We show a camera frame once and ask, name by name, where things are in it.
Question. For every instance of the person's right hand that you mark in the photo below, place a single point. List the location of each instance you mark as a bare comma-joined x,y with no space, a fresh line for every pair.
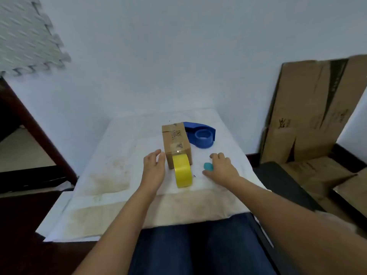
225,171

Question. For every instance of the person's left hand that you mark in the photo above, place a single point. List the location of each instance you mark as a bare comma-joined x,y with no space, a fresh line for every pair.
152,174

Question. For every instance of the person's left thumb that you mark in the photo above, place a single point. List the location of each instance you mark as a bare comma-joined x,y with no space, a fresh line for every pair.
162,160

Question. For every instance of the person's right thumb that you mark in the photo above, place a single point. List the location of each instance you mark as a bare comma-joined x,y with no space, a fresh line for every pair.
207,173

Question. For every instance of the small teal round object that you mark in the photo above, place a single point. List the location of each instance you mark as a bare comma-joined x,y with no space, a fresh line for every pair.
208,166

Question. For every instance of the person's left forearm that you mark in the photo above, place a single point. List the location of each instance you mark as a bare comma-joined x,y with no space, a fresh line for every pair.
120,231

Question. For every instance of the person's right forearm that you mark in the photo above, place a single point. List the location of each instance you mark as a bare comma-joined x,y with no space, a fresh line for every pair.
292,223

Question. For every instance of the yellow tape roll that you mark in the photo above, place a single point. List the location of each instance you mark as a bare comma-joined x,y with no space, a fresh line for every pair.
182,171

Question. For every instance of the small brown cardboard box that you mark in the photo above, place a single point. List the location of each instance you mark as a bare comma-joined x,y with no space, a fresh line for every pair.
175,140

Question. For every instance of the blue tape dispenser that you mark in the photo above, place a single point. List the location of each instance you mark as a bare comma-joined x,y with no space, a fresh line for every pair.
204,136

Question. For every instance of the stained white table cloth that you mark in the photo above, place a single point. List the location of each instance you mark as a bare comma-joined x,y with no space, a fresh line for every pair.
120,157

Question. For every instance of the person's blue jeans legs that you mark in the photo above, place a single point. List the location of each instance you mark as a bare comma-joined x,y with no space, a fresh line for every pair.
200,246

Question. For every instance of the pile of brown cardboard boxes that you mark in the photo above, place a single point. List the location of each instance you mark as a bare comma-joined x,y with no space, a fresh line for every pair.
329,180

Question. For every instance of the large flattened cardboard sheet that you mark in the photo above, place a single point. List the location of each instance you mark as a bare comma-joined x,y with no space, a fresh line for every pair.
312,105

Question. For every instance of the dark wooden furniture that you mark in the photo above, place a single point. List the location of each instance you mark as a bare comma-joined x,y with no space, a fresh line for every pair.
31,157

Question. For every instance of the grey foam puzzle mat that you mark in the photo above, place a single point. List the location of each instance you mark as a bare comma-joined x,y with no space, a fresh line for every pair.
27,34

